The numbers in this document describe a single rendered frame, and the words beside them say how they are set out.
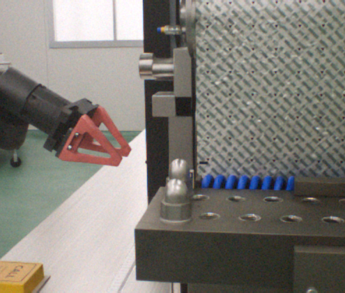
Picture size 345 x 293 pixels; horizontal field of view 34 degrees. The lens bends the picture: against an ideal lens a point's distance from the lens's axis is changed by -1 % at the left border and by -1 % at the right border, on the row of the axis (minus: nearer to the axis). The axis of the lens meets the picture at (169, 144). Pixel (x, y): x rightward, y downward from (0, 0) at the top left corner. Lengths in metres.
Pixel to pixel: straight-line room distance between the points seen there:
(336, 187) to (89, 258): 0.38
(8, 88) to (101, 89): 5.81
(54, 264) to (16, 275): 0.10
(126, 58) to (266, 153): 5.77
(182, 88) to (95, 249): 0.28
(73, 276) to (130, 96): 5.76
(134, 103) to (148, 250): 5.94
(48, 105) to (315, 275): 0.42
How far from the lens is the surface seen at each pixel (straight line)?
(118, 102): 6.57
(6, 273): 0.79
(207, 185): 0.75
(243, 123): 0.76
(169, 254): 0.61
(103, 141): 0.76
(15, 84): 0.81
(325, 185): 0.72
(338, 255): 0.58
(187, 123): 0.85
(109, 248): 0.91
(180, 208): 0.61
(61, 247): 0.92
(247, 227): 0.60
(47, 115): 0.79
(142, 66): 0.85
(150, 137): 1.12
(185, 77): 0.83
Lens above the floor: 1.24
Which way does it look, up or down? 12 degrees down
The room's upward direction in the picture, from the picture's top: 1 degrees counter-clockwise
